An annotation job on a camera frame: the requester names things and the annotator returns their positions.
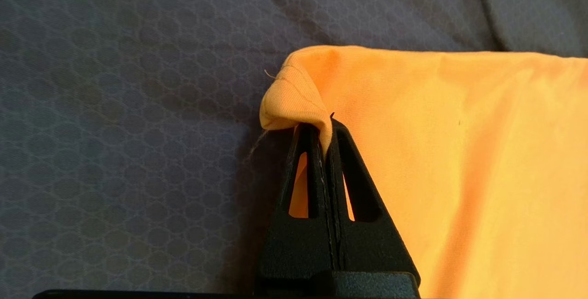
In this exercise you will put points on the yellow t-shirt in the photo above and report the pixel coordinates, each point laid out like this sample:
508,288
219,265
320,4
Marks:
459,152

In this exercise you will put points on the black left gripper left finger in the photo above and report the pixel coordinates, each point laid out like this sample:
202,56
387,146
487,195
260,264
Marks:
294,248

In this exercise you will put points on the dark blue bed sheet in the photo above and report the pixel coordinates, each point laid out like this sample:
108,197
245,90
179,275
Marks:
138,129

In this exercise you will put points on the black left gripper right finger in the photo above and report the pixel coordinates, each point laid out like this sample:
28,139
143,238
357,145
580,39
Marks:
376,248

